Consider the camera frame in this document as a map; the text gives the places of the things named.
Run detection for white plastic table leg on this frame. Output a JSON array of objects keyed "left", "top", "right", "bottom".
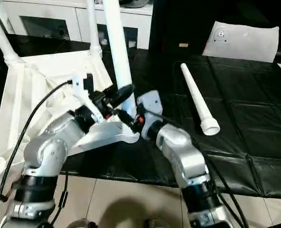
[
  {"left": 180, "top": 63, "right": 221, "bottom": 136},
  {"left": 86, "top": 0, "right": 103, "bottom": 59},
  {"left": 102, "top": 0, "right": 138, "bottom": 120},
  {"left": 0, "top": 0, "right": 25, "bottom": 69}
]

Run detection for white plastic table top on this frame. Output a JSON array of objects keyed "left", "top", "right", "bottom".
[{"left": 0, "top": 48, "right": 141, "bottom": 188}]

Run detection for grey round object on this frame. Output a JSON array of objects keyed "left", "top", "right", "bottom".
[{"left": 120, "top": 0, "right": 153, "bottom": 8}]

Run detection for dark cabinet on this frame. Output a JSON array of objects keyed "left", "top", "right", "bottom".
[{"left": 150, "top": 0, "right": 217, "bottom": 57}]

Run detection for white glass-door cabinet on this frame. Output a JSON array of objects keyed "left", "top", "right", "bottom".
[{"left": 0, "top": 0, "right": 154, "bottom": 50}]

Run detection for black work mat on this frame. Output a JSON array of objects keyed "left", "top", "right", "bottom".
[{"left": 0, "top": 33, "right": 281, "bottom": 199}]

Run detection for white board with round fitting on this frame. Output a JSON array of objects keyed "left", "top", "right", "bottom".
[{"left": 202, "top": 20, "right": 280, "bottom": 64}]

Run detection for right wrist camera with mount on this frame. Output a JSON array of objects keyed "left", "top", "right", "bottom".
[{"left": 137, "top": 89, "right": 164, "bottom": 141}]

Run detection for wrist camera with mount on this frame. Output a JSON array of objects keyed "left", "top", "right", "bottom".
[
  {"left": 137, "top": 89, "right": 164, "bottom": 141},
  {"left": 71, "top": 72, "right": 103, "bottom": 124}
]

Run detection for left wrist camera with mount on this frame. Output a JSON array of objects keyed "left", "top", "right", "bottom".
[{"left": 71, "top": 72, "right": 103, "bottom": 124}]

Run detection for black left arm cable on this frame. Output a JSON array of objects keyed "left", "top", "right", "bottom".
[{"left": 0, "top": 80, "right": 74, "bottom": 211}]

